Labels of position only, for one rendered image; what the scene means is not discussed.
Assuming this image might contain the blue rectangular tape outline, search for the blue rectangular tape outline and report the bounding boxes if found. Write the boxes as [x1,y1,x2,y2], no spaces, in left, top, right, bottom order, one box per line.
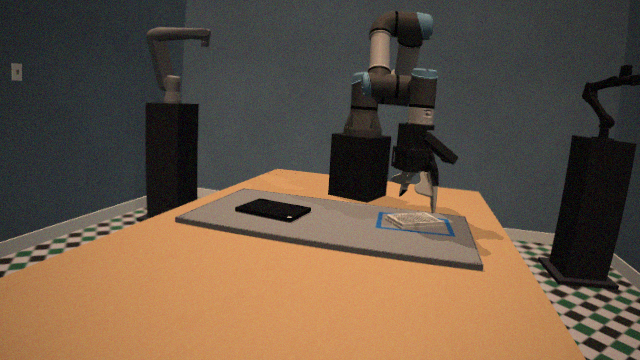
[375,212,455,237]

